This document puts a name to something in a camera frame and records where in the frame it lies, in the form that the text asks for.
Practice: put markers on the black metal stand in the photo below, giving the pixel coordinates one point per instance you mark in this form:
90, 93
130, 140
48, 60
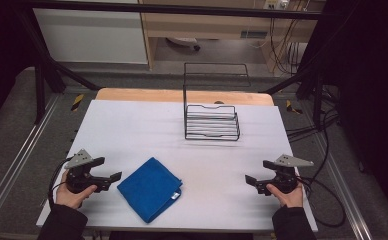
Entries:
312, 83
43, 76

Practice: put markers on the office chair base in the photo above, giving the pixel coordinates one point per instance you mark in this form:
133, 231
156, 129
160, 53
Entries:
185, 42

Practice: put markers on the white cabinet panel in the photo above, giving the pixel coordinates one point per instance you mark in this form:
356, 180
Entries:
88, 35

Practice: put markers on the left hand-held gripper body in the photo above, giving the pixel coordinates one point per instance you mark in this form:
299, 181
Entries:
82, 178

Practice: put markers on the person's left hand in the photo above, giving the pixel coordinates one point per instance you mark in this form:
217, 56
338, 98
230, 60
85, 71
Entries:
70, 198

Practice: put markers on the black horizontal frame bar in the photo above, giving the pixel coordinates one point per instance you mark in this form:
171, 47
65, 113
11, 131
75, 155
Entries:
182, 9

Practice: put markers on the aluminium floor rail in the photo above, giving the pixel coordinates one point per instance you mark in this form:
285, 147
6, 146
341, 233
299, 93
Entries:
13, 166
345, 193

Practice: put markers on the person's right hand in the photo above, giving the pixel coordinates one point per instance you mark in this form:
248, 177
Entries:
290, 198

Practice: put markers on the blue folded towel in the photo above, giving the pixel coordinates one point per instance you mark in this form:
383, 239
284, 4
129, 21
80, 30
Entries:
148, 190

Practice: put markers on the light wooden desk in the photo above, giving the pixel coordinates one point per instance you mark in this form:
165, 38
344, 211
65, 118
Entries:
215, 25

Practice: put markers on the white table cover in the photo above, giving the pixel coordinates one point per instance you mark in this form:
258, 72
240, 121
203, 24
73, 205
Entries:
142, 133

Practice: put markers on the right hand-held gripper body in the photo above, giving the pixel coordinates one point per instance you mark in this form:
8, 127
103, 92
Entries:
283, 178

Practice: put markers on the white power strip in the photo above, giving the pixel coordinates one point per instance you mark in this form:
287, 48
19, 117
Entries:
276, 4

